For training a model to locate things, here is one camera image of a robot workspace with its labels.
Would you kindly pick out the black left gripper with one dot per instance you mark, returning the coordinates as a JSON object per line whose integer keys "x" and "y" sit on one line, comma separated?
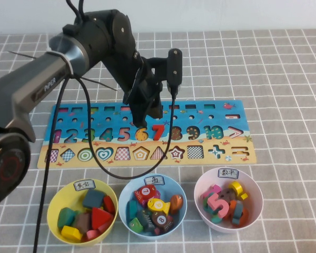
{"x": 144, "y": 91}

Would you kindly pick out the red wooden number seven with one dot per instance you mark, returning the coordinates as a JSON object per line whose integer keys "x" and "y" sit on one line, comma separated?
{"x": 160, "y": 129}

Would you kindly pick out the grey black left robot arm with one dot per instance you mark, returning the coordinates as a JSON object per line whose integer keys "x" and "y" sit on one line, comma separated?
{"x": 29, "y": 79}

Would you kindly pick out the colourful wooden puzzle board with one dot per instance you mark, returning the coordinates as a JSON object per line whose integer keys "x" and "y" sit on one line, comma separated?
{"x": 239, "y": 124}

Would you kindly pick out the light blue plastic bowl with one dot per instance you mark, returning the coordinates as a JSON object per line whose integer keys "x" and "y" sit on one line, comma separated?
{"x": 123, "y": 210}

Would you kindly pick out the green wooden number piece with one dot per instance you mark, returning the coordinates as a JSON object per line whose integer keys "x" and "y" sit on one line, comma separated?
{"x": 206, "y": 205}

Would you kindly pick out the yellow wooden number piece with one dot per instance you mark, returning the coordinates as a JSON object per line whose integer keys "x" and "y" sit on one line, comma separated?
{"x": 237, "y": 187}

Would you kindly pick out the teal wooden number piece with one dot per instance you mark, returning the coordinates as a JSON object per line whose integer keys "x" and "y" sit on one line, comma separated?
{"x": 216, "y": 219}

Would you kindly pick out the blue-grey wooden number piece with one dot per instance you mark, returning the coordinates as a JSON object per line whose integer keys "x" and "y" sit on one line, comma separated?
{"x": 237, "y": 213}

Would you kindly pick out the yellow plastic bowl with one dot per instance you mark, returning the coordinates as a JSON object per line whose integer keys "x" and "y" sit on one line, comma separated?
{"x": 54, "y": 210}

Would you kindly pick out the orange wooden number piece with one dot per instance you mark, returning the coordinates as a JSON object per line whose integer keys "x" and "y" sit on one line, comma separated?
{"x": 245, "y": 216}

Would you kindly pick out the pink plastic bowl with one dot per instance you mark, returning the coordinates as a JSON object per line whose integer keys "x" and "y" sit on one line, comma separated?
{"x": 252, "y": 210}

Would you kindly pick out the black zip tie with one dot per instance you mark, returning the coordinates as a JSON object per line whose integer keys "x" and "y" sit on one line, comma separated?
{"x": 100, "y": 84}

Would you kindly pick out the red wooden fish seven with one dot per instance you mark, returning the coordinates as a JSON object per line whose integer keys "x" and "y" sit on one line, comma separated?
{"x": 144, "y": 195}

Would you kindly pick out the magenta wooden fish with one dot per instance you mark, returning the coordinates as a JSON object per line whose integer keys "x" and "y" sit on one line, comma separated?
{"x": 158, "y": 195}

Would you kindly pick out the yellow wooden fish six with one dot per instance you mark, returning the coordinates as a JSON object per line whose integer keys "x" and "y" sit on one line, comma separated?
{"x": 158, "y": 206}

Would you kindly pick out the orange-brown wooden fish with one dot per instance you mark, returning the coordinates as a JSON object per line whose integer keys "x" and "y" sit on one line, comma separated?
{"x": 177, "y": 203}

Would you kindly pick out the white zip tie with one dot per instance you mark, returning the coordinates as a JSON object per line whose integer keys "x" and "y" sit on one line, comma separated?
{"x": 67, "y": 62}

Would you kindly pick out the teal wooden fish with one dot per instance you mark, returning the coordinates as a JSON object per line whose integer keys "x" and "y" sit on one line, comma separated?
{"x": 133, "y": 209}

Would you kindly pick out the red rounded wooden block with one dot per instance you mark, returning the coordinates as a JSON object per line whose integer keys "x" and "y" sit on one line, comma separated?
{"x": 109, "y": 204}

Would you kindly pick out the grey-blue square wooden block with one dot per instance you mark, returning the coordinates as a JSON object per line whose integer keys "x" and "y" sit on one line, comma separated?
{"x": 93, "y": 199}

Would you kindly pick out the dark grey fishbone fish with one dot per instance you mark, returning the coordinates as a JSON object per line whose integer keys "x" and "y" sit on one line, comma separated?
{"x": 145, "y": 220}

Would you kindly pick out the brown wooden fish eight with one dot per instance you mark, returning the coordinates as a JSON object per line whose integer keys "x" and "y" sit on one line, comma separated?
{"x": 162, "y": 220}

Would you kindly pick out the green wooden fish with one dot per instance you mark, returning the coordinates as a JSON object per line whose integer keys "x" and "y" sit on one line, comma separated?
{"x": 135, "y": 225}

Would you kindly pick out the pink wooden number five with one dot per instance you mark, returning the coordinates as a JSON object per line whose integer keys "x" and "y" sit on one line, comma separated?
{"x": 218, "y": 204}

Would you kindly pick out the red triangle wooden block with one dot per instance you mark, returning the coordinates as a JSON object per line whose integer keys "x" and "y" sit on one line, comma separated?
{"x": 100, "y": 218}

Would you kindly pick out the small red wooden fish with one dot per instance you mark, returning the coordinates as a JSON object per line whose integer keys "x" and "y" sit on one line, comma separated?
{"x": 158, "y": 232}

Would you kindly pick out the brown wooden shape block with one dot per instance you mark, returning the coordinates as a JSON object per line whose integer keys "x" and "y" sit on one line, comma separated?
{"x": 83, "y": 222}

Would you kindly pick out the green wooden shape block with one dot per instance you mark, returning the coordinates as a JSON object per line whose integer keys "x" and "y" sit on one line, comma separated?
{"x": 65, "y": 217}

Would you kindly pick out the pink wooden shape block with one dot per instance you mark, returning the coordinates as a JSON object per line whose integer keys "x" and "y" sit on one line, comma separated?
{"x": 92, "y": 234}

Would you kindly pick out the yellow wooden shape block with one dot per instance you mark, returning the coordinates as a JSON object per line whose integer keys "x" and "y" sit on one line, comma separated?
{"x": 71, "y": 233}

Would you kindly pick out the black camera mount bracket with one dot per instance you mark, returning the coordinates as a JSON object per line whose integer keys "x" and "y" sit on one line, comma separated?
{"x": 158, "y": 66}

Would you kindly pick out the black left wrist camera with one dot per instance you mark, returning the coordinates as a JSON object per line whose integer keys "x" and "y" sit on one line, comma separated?
{"x": 174, "y": 68}

